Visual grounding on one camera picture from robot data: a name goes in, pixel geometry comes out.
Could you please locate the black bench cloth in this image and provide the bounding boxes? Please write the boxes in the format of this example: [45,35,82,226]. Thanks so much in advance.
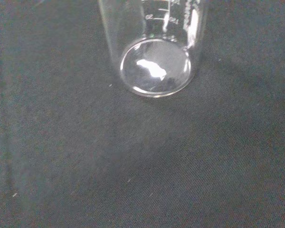
[0,0,285,228]

